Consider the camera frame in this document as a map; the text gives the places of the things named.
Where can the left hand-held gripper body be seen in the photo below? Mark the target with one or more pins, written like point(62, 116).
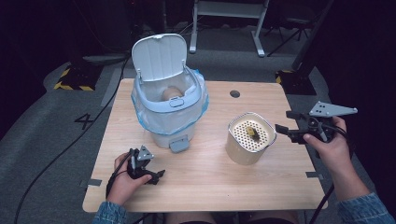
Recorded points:
point(137, 165)

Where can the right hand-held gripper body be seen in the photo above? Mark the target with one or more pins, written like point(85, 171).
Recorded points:
point(327, 109)

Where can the dark yellow food scrap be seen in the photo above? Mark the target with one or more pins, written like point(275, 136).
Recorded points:
point(251, 132)

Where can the cream container with perforated strainer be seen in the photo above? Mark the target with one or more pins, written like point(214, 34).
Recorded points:
point(239, 153)

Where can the white and blue pedal bin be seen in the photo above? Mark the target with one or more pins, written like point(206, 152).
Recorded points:
point(158, 57)

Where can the person's left hand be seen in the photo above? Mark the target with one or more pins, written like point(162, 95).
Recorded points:
point(121, 189)

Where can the person's right hand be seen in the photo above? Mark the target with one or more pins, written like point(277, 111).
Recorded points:
point(334, 152)

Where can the black yellow striped stand base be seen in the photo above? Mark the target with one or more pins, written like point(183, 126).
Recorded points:
point(79, 77)
point(295, 84)

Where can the grey tape piece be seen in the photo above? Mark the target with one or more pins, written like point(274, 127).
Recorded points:
point(313, 175)
point(93, 182)

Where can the blue plastic bin liner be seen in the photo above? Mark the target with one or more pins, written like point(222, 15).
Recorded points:
point(169, 123)

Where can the person's left leg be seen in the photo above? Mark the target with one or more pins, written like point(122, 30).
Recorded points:
point(190, 218)

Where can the round dark table grommet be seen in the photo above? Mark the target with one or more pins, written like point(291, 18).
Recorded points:
point(234, 94)

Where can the black slanted stand pole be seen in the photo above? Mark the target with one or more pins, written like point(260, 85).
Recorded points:
point(306, 49)

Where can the black tripod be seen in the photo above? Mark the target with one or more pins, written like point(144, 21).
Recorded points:
point(292, 34)

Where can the white desk frame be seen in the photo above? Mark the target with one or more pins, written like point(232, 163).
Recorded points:
point(230, 8)

